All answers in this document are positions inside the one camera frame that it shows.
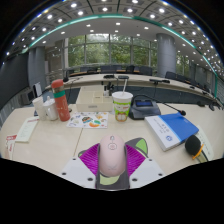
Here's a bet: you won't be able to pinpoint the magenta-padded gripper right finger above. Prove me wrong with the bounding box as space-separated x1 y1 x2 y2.
124 143 166 190

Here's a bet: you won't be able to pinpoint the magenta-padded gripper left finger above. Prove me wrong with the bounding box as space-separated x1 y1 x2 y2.
59 143 101 190

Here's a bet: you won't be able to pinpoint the pink computer mouse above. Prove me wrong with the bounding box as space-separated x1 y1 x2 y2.
98 133 128 178

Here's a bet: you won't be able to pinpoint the grey cat-shaped mouse pad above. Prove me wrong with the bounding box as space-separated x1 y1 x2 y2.
77 137 149 192

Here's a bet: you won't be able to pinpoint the colourful sticker sheet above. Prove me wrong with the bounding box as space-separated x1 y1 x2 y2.
66 111 110 130

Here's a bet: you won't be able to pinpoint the black gooseneck conference microphone unit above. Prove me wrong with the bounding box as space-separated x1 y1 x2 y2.
128 94 187 121

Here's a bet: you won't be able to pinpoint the blue and white book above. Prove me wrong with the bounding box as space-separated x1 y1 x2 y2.
144 112 200 152

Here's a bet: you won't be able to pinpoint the printed paper cup with straw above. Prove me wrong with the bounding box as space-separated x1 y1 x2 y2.
111 78 134 123

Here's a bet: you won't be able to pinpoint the cream cardboard box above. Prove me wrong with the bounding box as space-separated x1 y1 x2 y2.
75 87 114 113

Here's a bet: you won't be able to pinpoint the red bottle with green band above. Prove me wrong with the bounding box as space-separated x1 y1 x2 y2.
50 78 72 122

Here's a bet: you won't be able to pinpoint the white lidded mug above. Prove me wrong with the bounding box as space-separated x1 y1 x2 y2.
43 95 59 121

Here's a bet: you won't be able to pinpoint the white green-edged booklet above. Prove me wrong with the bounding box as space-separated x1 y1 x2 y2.
14 115 40 144

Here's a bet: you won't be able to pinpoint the white paper cup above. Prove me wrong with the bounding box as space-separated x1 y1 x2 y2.
31 96 48 122

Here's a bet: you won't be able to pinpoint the long curved conference desk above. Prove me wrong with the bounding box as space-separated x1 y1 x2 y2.
44 72 223 108

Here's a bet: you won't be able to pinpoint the round ceiling lights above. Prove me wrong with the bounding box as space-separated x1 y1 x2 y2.
6 0 223 68

